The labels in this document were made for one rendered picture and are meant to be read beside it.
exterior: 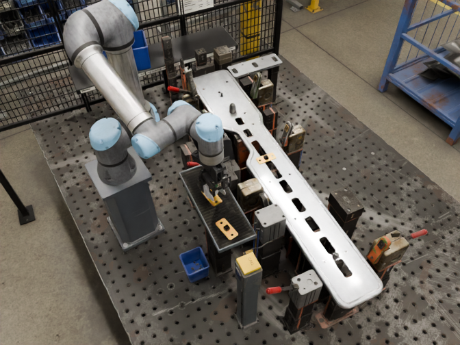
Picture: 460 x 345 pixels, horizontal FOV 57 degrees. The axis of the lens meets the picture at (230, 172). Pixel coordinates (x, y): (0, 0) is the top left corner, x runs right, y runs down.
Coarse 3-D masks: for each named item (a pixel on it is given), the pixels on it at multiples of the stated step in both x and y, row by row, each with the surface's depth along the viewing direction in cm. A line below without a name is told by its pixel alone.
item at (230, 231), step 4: (220, 220) 146; (224, 220) 146; (216, 224) 145; (220, 224) 145; (224, 224) 145; (228, 224) 145; (220, 228) 144; (224, 228) 143; (228, 228) 143; (232, 228) 144; (224, 232) 143; (228, 232) 143; (232, 232) 143; (236, 232) 143; (228, 236) 142; (232, 236) 142
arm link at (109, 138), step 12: (108, 120) 154; (120, 120) 156; (96, 132) 152; (108, 132) 151; (120, 132) 153; (96, 144) 151; (108, 144) 151; (120, 144) 155; (108, 156) 155; (120, 156) 158
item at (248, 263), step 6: (252, 252) 138; (240, 258) 137; (246, 258) 137; (252, 258) 137; (240, 264) 136; (246, 264) 136; (252, 264) 136; (258, 264) 136; (246, 270) 134; (252, 270) 134
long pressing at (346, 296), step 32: (224, 96) 213; (224, 128) 198; (256, 128) 198; (256, 160) 185; (288, 160) 185; (288, 224) 164; (320, 224) 164; (320, 256) 155; (352, 256) 155; (352, 288) 147
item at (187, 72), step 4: (184, 68) 193; (188, 68) 194; (192, 68) 193; (184, 72) 193; (188, 72) 192; (188, 76) 193; (188, 80) 196; (192, 80) 196; (192, 84) 198; (192, 88) 199; (192, 92) 201; (196, 92) 202; (192, 96) 206
